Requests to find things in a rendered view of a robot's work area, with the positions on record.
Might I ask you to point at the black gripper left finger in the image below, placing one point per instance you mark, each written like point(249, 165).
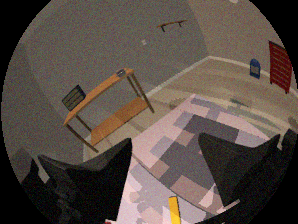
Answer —
point(100, 181)

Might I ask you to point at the yellow bar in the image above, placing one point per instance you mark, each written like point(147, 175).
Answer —
point(174, 211)

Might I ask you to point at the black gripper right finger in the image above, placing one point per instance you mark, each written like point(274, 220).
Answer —
point(232, 165)

